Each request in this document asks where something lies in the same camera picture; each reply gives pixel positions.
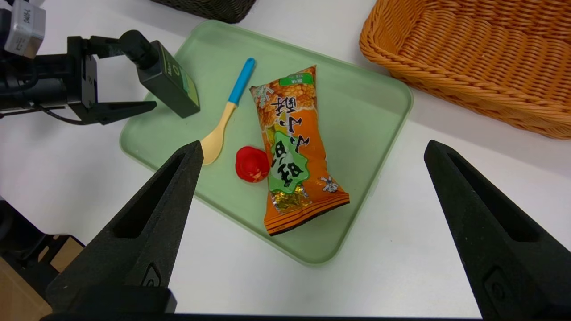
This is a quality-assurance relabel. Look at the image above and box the light green plastic tray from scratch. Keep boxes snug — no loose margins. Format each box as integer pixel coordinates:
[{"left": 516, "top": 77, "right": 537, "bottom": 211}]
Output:
[{"left": 119, "top": 20, "right": 414, "bottom": 266}]

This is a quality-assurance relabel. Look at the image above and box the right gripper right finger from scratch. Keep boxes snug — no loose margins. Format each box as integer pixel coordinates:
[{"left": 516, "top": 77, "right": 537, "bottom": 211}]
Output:
[{"left": 424, "top": 140, "right": 571, "bottom": 320}]

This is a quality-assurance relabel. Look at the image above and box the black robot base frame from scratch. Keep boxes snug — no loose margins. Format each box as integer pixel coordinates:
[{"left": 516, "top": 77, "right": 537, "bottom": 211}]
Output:
[{"left": 0, "top": 198, "right": 85, "bottom": 308}]

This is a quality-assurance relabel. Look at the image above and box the yellow spoon with blue handle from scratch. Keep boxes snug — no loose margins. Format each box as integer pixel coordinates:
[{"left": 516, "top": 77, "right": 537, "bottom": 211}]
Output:
[{"left": 200, "top": 58, "right": 257, "bottom": 166}]

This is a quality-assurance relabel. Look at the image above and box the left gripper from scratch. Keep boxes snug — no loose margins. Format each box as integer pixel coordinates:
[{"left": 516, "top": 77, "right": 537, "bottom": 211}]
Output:
[{"left": 33, "top": 37, "right": 157, "bottom": 126}]

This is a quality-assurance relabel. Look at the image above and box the dark brown wicker basket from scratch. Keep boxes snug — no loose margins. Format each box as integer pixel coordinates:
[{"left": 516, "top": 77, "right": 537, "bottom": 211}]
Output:
[{"left": 149, "top": 0, "right": 258, "bottom": 24}]

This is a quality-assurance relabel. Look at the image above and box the red rubber duck toy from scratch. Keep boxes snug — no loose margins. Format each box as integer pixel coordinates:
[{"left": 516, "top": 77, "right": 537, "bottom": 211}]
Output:
[{"left": 235, "top": 146, "right": 270, "bottom": 183}]

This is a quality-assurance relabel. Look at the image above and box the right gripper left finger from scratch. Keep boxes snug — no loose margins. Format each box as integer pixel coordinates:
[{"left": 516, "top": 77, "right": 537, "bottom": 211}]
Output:
[{"left": 45, "top": 140, "right": 204, "bottom": 315}]

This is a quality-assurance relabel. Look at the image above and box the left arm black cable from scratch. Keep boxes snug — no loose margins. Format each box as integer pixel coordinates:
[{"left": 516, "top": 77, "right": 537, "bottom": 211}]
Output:
[{"left": 0, "top": 105, "right": 87, "bottom": 126}]

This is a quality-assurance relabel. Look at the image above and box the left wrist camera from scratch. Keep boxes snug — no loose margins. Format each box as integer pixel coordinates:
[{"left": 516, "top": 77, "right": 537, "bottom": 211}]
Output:
[{"left": 4, "top": 0, "right": 46, "bottom": 59}]

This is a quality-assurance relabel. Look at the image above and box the orange snack bag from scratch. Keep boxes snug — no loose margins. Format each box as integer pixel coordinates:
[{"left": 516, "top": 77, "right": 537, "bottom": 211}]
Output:
[{"left": 249, "top": 66, "right": 350, "bottom": 236}]

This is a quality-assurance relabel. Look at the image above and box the orange wicker basket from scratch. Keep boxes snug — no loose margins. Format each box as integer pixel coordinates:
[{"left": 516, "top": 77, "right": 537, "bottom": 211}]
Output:
[{"left": 359, "top": 0, "right": 571, "bottom": 140}]

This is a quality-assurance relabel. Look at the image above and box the black pump bottle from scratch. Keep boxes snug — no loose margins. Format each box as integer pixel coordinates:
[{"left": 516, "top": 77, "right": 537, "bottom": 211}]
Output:
[{"left": 120, "top": 30, "right": 201, "bottom": 119}]

